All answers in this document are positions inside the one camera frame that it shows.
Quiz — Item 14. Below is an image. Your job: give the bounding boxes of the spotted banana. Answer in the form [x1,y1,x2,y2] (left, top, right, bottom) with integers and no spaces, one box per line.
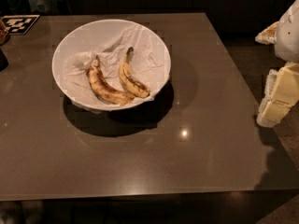
[87,57,135,105]
[119,47,150,98]

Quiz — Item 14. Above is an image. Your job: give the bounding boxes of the black white fiducial marker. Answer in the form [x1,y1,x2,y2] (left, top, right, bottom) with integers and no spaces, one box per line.
[1,15,39,35]

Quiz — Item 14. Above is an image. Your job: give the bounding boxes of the dark object at edge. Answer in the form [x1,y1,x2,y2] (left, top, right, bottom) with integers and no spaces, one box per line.
[0,49,8,71]

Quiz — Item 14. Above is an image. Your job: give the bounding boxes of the white round bowl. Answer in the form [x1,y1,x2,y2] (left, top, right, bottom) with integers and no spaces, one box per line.
[51,18,172,113]

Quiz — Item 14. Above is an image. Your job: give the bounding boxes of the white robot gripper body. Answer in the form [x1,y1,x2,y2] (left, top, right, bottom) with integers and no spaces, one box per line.
[275,0,299,63]

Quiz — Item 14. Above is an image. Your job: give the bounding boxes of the white paper towel liner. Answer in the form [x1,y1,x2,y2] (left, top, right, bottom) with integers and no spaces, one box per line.
[63,23,172,114]

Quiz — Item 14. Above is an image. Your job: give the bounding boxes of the brown object at edge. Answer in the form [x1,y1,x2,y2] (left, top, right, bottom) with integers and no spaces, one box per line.
[0,21,9,46]

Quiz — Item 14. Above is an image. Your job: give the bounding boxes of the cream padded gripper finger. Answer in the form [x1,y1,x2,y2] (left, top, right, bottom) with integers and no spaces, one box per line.
[256,62,299,128]
[255,21,278,45]

